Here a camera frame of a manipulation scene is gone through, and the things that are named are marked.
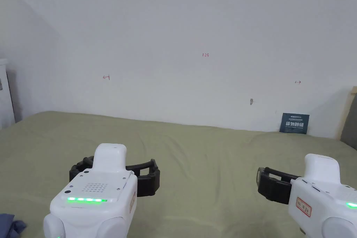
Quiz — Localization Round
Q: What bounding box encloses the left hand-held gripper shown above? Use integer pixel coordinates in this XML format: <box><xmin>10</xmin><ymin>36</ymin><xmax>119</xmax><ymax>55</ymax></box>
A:
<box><xmin>43</xmin><ymin>143</ymin><xmax>161</xmax><ymax>238</ymax></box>

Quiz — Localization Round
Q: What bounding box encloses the bed with pale green sheet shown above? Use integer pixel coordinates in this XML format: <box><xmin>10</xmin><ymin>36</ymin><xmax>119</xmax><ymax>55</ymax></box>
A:
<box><xmin>0</xmin><ymin>110</ymin><xmax>357</xmax><ymax>238</ymax></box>

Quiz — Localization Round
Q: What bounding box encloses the dark blue garment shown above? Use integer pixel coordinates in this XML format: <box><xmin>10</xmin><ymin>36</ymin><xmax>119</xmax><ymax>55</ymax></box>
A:
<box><xmin>0</xmin><ymin>213</ymin><xmax>27</xmax><ymax>238</ymax></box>

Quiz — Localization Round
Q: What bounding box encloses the dark blue sign card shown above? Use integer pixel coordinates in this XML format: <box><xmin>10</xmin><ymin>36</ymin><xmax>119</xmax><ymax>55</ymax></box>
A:
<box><xmin>279</xmin><ymin>113</ymin><xmax>310</xmax><ymax>135</ymax></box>

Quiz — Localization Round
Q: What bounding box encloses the grey padded headboard wooden frame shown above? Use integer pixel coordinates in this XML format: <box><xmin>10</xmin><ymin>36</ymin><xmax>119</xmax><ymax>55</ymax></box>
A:
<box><xmin>338</xmin><ymin>86</ymin><xmax>357</xmax><ymax>151</ymax></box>

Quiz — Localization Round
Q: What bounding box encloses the white cabinet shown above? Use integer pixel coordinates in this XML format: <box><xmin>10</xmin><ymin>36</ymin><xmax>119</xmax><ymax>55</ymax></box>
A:
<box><xmin>0</xmin><ymin>59</ymin><xmax>16</xmax><ymax>130</ymax></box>

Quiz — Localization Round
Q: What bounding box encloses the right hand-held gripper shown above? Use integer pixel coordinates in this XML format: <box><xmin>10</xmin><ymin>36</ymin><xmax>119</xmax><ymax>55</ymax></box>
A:
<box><xmin>254</xmin><ymin>153</ymin><xmax>357</xmax><ymax>238</ymax></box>

